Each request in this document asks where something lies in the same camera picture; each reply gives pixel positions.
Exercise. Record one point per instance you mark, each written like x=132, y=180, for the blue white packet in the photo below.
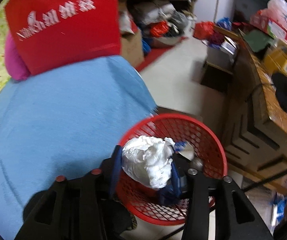
x=281, y=205

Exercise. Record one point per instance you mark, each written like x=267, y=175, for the yellow box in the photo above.
x=278, y=57

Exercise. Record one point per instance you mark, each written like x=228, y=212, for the wooden desk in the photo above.
x=263, y=120

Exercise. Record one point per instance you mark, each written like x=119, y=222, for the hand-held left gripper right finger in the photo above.
x=175, y=177

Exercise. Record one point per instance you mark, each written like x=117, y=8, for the red mesh basket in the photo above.
x=208, y=142

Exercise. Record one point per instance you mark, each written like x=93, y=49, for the dark flat screen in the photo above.
x=248, y=5

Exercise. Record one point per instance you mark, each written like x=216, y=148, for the blue blanket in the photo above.
x=58, y=117

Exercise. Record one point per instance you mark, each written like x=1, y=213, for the white paper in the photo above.
x=146, y=162

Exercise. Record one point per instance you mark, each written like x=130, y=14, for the white plastic bag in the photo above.
x=286, y=17

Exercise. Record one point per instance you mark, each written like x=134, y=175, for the red plastic bag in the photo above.
x=203, y=28

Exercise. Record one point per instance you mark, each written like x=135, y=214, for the blue plastic bag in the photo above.
x=223, y=23

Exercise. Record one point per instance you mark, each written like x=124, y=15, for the metal basin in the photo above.
x=168, y=41

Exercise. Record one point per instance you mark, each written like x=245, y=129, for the dark low cabinet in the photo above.
x=216, y=77

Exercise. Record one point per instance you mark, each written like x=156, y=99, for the pink pillow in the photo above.
x=13, y=65

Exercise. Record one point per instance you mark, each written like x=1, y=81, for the blue wrapper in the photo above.
x=167, y=195

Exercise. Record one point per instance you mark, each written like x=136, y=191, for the pile of plastic bags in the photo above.
x=163, y=17

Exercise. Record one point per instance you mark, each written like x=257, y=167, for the dark green cloth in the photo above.
x=257, y=40

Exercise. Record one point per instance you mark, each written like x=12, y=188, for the brown cardboard box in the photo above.
x=131, y=50

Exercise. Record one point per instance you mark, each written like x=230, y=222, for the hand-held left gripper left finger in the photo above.
x=117, y=165

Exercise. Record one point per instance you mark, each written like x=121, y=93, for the red floor mat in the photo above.
x=148, y=60

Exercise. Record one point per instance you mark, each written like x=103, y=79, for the red cardboard box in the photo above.
x=63, y=35

